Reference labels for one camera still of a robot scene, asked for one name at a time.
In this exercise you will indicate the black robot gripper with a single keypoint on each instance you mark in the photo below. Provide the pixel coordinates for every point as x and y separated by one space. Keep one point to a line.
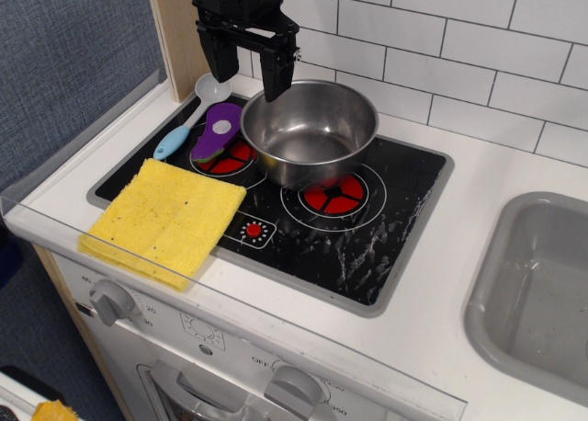
255 25

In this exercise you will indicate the yellow cloth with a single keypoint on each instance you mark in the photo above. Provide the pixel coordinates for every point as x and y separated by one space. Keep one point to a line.
164 223

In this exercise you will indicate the red stove button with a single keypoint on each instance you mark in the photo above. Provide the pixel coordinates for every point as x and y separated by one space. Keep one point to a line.
253 230

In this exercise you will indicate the black toy stove top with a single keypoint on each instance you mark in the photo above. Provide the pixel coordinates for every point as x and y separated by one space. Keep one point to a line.
346 243

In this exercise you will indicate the purple toy eggplant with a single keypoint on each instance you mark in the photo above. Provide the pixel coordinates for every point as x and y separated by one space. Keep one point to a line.
223 123

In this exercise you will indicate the light wooden side panel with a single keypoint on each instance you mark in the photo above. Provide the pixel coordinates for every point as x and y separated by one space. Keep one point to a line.
184 59

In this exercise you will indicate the stainless steel pot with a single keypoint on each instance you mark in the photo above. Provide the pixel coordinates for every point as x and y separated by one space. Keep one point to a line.
316 132

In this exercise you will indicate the left grey oven knob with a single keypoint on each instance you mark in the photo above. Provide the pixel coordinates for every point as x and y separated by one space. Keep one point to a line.
110 301

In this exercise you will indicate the grey oven knob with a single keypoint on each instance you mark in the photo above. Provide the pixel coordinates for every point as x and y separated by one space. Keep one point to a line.
295 391
110 301

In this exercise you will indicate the right grey oven knob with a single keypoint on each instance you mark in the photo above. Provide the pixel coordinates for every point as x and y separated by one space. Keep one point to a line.
295 391

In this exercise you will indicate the grey plastic sink basin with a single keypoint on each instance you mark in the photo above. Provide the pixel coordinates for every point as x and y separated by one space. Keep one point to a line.
527 313

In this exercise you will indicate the yellow object bottom left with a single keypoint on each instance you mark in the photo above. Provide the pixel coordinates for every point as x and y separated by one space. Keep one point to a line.
54 411

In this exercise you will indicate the white spoon with blue handle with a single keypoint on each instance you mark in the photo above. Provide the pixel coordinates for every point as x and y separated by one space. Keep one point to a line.
209 92

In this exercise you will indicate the grey oven door handle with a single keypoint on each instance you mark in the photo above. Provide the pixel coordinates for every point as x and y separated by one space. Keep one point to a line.
199 395

